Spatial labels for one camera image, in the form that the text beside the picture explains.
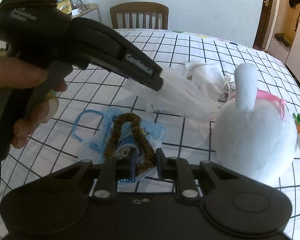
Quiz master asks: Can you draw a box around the blue child face mask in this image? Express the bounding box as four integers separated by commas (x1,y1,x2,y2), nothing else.
73,107,167,184

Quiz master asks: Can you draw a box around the brown hair scrunchie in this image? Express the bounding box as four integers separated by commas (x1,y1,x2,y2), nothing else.
104,113,157,177

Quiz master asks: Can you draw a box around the clear white plastic bag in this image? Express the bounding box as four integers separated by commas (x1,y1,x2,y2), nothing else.
123,68,220,123

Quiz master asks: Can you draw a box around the yellow alarm clock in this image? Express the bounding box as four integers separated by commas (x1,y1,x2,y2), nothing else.
57,0,72,15

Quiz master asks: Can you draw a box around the wooden side cabinet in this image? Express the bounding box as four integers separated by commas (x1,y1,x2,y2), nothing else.
71,3,102,23

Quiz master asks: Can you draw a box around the wooden chair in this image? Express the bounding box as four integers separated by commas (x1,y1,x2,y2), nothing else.
110,2,169,30

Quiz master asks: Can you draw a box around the checkered tablecloth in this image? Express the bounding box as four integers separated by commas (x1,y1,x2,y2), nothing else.
0,29,300,239

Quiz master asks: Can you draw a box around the white bunny plush toy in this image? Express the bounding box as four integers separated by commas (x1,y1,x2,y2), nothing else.
213,63,300,185

